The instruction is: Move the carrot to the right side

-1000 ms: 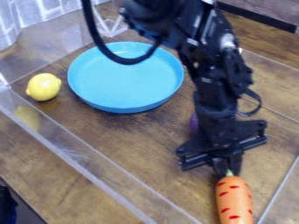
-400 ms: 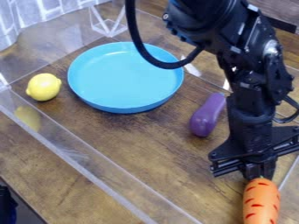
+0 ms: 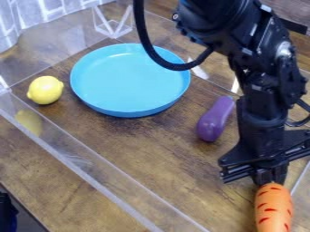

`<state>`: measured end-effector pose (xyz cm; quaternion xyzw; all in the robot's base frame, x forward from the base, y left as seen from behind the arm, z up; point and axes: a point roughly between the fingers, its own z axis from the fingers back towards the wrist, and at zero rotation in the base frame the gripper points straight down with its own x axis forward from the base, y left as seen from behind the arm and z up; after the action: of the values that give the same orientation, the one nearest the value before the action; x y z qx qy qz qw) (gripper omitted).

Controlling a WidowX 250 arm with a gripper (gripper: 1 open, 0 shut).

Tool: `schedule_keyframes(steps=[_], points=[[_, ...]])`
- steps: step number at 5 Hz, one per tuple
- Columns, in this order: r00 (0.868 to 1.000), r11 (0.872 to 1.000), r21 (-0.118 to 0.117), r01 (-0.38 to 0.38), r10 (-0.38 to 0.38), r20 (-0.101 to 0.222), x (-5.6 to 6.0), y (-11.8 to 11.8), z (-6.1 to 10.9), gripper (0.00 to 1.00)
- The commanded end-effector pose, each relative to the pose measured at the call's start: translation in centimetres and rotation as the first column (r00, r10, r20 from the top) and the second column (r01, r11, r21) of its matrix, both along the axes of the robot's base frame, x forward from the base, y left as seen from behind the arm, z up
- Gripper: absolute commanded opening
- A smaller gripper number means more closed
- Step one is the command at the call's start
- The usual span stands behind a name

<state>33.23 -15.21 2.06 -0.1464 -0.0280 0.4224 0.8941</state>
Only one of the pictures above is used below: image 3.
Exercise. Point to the white patterned curtain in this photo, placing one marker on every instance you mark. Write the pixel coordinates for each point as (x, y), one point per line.
(22, 14)

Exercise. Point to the blue round plate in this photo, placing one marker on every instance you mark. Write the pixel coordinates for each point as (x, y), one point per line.
(121, 83)

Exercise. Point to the purple toy eggplant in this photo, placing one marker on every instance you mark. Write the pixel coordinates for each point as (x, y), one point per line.
(212, 123)

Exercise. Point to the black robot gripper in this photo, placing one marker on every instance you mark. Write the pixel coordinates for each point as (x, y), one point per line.
(243, 163)

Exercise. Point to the yellow toy lemon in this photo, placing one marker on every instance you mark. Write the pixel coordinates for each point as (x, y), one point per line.
(45, 90)

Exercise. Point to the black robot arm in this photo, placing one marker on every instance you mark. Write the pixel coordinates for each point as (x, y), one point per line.
(244, 30)

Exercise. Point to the clear acrylic enclosure wall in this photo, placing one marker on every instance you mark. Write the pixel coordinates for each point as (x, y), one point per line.
(149, 169)

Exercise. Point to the orange toy carrot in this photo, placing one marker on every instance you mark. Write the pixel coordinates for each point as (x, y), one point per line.
(273, 208)

